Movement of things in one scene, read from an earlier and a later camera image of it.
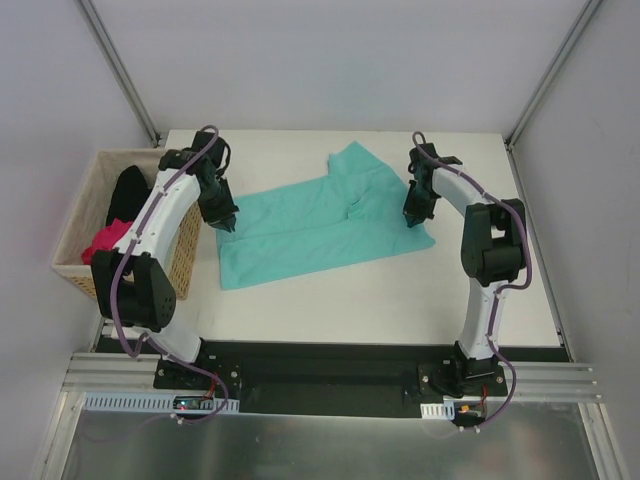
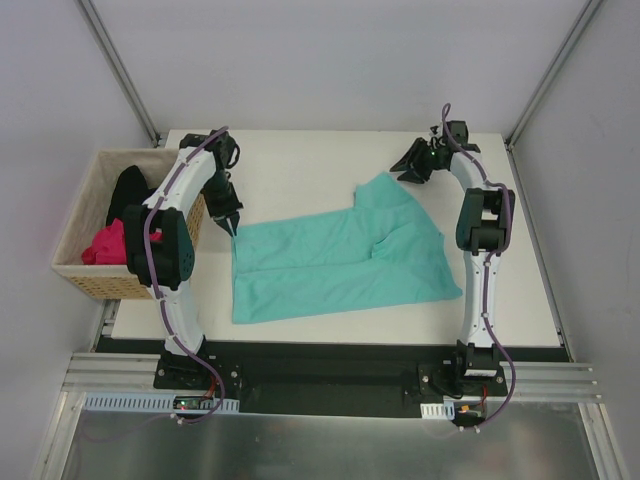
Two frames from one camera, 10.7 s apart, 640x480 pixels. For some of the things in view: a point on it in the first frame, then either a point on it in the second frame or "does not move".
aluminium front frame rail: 527,381 does not move
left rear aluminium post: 117,68 does not move
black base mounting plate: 320,378 does not move
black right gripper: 416,208 -> 419,163
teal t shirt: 355,214 -> 385,253
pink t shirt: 105,239 does not move
